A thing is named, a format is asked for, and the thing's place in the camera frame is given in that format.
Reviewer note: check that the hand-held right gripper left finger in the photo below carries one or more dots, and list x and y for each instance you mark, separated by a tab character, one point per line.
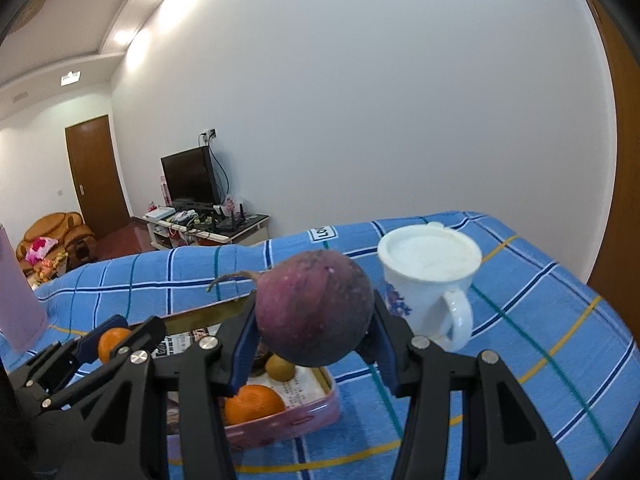
245	355

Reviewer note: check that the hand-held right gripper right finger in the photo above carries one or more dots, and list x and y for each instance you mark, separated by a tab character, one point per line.
382	355

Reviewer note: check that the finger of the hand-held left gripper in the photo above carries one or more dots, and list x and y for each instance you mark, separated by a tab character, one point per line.
142	332
92	342

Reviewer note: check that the small orange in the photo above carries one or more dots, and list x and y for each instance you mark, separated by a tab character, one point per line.
111	345

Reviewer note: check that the brown longan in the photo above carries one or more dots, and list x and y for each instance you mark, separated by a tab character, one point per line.
280	367

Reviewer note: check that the large orange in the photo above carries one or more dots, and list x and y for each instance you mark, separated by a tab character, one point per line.
255	402

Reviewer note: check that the pink rectangular tin box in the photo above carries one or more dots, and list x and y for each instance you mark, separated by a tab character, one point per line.
300	417

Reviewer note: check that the purple passion fruit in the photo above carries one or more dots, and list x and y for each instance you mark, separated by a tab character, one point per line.
315	305

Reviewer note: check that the white printed mug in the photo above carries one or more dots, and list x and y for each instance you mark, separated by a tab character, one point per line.
425	285

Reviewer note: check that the lilac tall kettle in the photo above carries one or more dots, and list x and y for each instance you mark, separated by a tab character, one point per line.
20	300

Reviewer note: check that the pink cushion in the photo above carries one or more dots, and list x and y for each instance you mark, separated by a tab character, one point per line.
40	250

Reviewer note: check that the white flat box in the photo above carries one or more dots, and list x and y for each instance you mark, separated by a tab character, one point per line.
160	213

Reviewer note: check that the orange leather armchair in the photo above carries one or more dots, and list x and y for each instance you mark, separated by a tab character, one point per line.
60	222

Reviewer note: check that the white television stand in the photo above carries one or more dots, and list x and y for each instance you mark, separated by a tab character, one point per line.
250	225

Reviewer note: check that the black router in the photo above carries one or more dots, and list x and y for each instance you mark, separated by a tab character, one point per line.
232	221

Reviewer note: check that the blue plaid blanket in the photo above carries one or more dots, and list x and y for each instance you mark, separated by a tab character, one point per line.
525	320

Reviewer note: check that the pink patterned bag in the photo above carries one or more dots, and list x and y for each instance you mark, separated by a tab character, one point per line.
230	204

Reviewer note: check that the black television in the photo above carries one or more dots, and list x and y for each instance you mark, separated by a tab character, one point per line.
187	175

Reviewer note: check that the brown wooden door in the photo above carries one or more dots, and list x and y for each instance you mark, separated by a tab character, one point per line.
95	175

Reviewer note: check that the square ceiling light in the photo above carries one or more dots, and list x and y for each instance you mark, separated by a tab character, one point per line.
70	78

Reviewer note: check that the brown wooden panel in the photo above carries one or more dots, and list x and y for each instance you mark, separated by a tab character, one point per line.
620	160

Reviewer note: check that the round ceiling lamp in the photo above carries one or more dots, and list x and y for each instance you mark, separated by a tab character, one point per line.
30	10

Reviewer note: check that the white wall socket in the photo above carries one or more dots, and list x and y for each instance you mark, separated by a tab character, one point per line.
209	134

